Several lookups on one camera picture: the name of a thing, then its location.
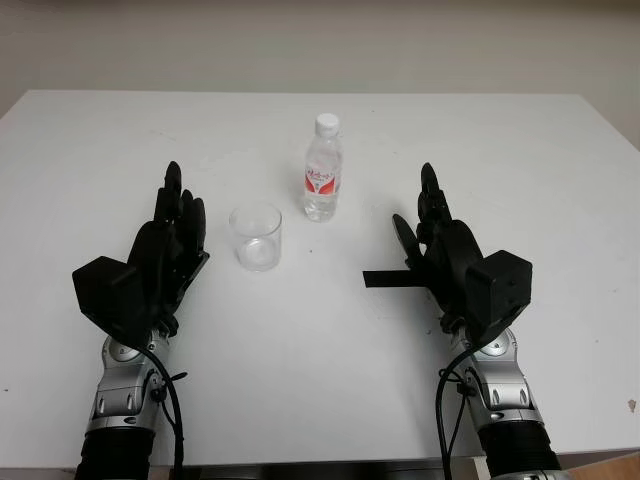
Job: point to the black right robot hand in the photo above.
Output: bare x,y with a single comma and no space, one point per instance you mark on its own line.
445,260

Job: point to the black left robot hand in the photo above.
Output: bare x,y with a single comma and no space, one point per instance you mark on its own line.
167,250

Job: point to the clear red-label water bottle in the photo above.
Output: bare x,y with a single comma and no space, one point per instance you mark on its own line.
321,180

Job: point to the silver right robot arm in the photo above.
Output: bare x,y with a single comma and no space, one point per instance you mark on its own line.
505,395

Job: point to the clear plastic cup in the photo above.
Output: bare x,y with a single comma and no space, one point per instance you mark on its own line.
256,245

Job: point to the black tape strip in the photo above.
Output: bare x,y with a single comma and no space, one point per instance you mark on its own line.
385,279

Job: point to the dark robot torso edge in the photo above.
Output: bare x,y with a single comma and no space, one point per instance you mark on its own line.
310,474

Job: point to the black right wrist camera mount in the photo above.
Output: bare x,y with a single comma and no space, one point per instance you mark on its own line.
500,290

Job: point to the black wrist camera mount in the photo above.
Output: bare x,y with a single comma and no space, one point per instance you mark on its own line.
500,290
107,295

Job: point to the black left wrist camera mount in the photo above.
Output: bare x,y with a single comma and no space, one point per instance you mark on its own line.
107,295

